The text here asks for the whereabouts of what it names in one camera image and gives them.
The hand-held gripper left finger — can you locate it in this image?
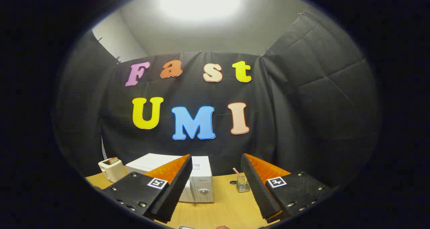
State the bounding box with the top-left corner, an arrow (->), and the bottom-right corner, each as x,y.
102,154 -> 193,223

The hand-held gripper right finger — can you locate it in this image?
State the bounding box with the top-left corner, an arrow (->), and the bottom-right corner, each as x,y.
241,153 -> 333,223

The white microwave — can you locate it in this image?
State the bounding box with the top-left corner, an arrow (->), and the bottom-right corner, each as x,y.
125,153 -> 214,203

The white toaster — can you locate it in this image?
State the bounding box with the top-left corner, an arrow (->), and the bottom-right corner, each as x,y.
98,157 -> 128,183

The metal wire holder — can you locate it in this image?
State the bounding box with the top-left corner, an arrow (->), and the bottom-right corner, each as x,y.
236,176 -> 251,193

